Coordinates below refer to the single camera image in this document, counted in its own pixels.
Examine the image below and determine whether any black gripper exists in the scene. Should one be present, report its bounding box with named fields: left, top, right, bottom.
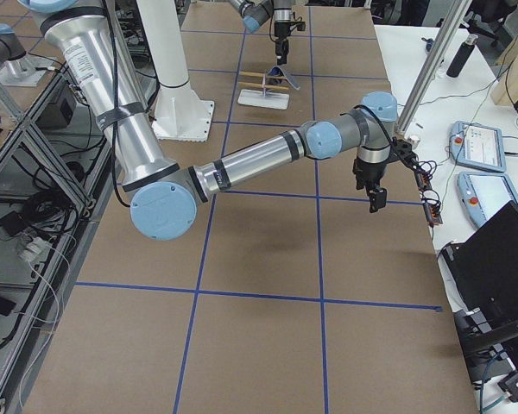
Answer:
left=352, top=157, right=388, bottom=213

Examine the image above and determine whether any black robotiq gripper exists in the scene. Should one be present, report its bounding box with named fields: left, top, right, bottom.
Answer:
left=274, top=20, right=290, bottom=66

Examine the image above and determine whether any blue grey microfibre towel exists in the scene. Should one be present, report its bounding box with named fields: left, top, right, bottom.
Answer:
left=267, top=66, right=300, bottom=91

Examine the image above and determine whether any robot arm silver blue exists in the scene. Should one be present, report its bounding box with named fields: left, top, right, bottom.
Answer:
left=24, top=1, right=402, bottom=242
left=228, top=0, right=305, bottom=65

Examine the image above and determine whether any white wooden towel rack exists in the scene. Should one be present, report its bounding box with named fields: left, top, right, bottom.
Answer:
left=237, top=72, right=289, bottom=110

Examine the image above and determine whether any black usb hub right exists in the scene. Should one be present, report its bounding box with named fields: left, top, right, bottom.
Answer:
left=422, top=198, right=443, bottom=228

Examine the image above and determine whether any small metal cylinder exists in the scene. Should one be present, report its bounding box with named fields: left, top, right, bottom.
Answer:
left=407, top=135, right=420, bottom=148

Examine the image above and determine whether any teach pendant near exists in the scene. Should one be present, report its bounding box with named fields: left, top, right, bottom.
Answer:
left=457, top=172, right=518, bottom=229

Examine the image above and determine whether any teach pendant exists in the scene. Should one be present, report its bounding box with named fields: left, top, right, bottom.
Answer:
left=457, top=172, right=518, bottom=229
left=449, top=121, right=506, bottom=173

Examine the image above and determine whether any teach pendant far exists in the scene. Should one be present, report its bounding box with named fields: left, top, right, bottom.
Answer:
left=449, top=121, right=506, bottom=173

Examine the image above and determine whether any black water bottle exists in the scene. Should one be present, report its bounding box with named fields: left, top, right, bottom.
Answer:
left=446, top=34, right=478, bottom=78

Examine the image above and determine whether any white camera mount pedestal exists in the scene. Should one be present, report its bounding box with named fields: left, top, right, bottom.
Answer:
left=137, top=0, right=215, bottom=141

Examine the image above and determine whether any aluminium frame post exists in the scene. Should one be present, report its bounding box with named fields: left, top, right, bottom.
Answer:
left=395, top=0, right=471, bottom=135

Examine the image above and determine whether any black power box under frame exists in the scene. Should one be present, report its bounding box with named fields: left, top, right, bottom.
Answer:
left=36, top=86, right=76, bottom=129

